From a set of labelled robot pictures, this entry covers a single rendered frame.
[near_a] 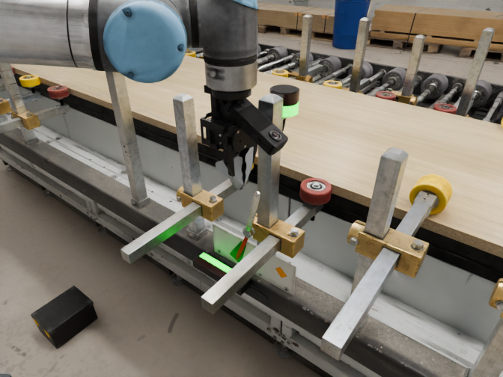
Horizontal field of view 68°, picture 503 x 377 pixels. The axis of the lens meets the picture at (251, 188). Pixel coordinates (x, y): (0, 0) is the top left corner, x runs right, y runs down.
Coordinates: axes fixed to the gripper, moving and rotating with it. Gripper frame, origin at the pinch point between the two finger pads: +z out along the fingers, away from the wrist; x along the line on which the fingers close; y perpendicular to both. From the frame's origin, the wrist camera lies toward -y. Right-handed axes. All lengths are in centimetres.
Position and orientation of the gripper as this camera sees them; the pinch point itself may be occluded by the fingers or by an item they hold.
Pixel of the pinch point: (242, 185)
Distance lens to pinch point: 75.7
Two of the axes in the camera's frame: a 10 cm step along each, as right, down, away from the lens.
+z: 0.0, 8.3, 5.5
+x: -6.1, 4.4, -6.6
